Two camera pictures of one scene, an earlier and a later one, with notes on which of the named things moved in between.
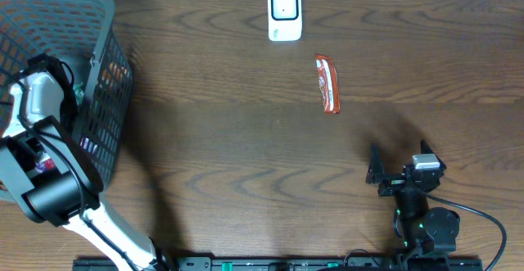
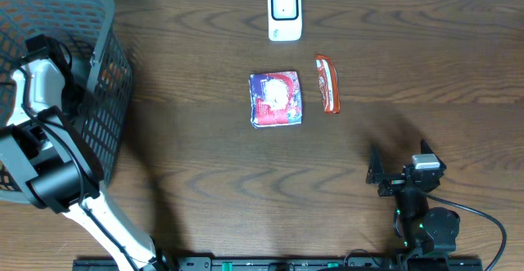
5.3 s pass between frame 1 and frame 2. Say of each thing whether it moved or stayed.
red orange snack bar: stayed
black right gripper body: stayed
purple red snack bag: moved
